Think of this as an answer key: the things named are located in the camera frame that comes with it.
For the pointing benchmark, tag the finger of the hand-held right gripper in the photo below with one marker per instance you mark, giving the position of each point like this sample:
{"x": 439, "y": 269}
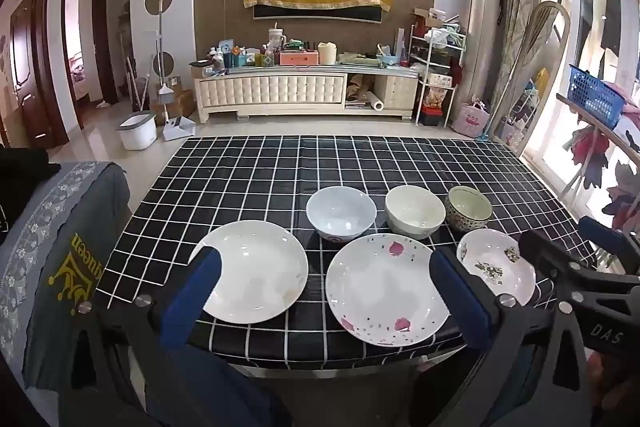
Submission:
{"x": 550, "y": 257}
{"x": 605, "y": 234}

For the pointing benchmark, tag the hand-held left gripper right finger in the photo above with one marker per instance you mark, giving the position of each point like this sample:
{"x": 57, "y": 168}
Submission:
{"x": 460, "y": 302}

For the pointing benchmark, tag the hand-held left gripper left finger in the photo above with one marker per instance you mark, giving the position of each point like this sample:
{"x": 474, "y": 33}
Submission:
{"x": 192, "y": 302}

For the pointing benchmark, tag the small green floral plate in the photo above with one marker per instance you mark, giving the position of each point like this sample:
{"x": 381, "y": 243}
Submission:
{"x": 487, "y": 252}

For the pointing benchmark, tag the plain white plate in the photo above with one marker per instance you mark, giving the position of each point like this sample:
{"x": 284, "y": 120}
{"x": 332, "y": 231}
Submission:
{"x": 260, "y": 272}

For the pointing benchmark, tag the pink petal print plate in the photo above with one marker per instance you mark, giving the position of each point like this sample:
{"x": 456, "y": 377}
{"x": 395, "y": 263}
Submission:
{"x": 380, "y": 287}

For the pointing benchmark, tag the pale blue bowl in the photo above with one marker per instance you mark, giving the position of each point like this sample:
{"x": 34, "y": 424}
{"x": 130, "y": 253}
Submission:
{"x": 340, "y": 214}

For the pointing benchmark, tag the dark patterned bowl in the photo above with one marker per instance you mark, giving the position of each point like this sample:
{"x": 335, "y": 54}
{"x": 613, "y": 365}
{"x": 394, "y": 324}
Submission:
{"x": 467, "y": 209}

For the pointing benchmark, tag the plain white bowl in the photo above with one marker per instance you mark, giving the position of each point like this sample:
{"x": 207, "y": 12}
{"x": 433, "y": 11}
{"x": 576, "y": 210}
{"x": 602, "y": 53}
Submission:
{"x": 415, "y": 212}

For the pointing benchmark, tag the black white checkered tablecloth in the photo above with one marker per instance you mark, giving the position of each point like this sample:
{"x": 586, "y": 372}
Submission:
{"x": 250, "y": 177}

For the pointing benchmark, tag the blue plastic basket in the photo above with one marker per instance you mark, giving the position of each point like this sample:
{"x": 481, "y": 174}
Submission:
{"x": 595, "y": 94}

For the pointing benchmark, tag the grey embroidered chair cover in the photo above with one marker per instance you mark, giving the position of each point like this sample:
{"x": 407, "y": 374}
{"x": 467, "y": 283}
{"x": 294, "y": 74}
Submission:
{"x": 50, "y": 232}

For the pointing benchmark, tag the pink bag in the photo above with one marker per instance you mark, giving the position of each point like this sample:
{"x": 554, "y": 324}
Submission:
{"x": 470, "y": 119}

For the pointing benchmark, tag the white mop bucket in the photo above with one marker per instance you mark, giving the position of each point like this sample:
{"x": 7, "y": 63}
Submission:
{"x": 136, "y": 132}

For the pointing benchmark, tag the cardboard box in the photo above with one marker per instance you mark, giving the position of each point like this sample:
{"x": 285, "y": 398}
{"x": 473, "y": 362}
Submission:
{"x": 177, "y": 104}

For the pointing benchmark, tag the white paper roll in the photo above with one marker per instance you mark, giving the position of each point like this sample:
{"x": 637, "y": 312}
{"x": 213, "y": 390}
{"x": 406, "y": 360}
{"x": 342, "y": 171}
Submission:
{"x": 375, "y": 102}

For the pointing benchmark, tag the cream tufted TV cabinet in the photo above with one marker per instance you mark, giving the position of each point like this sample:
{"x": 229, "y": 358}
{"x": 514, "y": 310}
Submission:
{"x": 270, "y": 89}

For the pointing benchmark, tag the white metal shelf rack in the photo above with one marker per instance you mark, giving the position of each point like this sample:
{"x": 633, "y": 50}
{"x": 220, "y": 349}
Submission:
{"x": 435, "y": 57}

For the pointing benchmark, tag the tall standing air conditioner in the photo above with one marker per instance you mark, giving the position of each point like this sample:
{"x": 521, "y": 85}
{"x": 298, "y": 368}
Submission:
{"x": 481, "y": 22}

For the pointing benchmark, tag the white mop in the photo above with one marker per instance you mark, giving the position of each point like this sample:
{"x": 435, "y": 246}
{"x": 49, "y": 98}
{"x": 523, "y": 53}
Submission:
{"x": 162, "y": 47}

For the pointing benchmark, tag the pink storage box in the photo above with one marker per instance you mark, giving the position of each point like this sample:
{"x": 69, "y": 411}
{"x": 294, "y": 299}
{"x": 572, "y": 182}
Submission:
{"x": 298, "y": 58}

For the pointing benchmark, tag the cream round appliance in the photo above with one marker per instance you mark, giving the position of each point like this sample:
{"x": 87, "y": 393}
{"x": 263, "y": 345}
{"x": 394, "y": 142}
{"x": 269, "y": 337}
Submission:
{"x": 327, "y": 53}

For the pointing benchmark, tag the dark wooden door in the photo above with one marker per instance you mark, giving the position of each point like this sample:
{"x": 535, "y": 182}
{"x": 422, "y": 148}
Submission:
{"x": 30, "y": 67}

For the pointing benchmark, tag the black television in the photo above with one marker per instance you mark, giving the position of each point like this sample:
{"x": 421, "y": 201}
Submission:
{"x": 320, "y": 14}

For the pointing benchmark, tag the arched wooden frame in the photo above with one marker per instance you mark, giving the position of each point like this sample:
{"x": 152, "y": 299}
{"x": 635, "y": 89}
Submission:
{"x": 532, "y": 32}

